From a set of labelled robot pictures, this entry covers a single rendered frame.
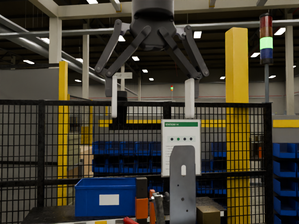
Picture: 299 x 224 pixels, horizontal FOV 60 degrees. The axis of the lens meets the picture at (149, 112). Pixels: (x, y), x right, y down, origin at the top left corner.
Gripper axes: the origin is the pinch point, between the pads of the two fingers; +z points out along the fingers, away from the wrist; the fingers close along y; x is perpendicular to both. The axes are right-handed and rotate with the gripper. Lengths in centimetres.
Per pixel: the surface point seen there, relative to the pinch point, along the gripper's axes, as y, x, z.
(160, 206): 9.6, 33.7, 28.0
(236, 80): 70, 93, -22
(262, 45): 86, 90, -43
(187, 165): 29, 62, 21
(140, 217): 8, 64, 42
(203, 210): 35, 62, 40
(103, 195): -7, 71, 34
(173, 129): 31, 90, 6
